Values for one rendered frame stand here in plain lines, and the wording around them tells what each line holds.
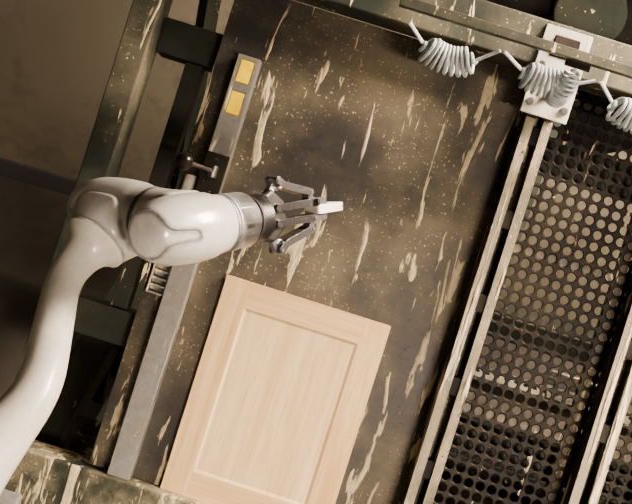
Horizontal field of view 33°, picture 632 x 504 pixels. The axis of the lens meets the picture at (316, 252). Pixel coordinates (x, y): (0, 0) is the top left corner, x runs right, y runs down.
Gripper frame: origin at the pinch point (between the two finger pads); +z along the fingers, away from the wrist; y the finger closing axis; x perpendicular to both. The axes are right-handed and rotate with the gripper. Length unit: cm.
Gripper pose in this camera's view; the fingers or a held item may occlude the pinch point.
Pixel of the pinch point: (323, 207)
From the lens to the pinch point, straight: 185.2
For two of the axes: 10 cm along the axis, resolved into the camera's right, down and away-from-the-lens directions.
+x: 7.8, 0.4, -6.2
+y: 0.4, 9.9, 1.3
